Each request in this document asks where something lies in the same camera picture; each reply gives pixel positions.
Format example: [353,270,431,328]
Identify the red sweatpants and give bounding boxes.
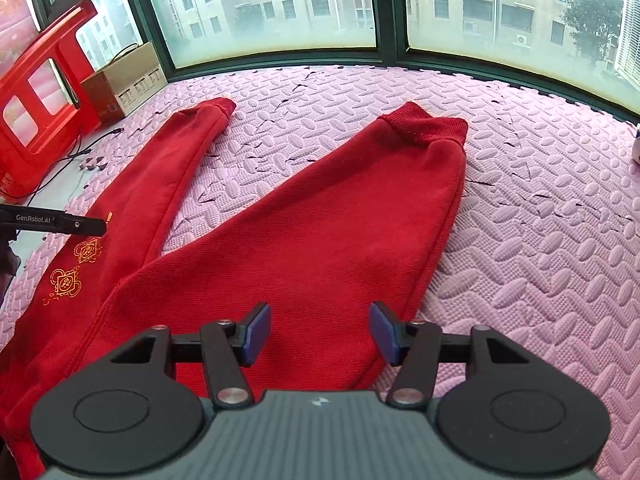
[1,98,468,479]

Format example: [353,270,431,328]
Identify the polka dot white cloth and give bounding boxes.
[631,128,640,165]

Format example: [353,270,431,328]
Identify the brown cardboard box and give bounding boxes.
[81,42,167,125]

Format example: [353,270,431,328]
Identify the black charging cable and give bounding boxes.
[8,128,125,206]

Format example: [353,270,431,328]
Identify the red plastic stool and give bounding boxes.
[1,0,100,202]

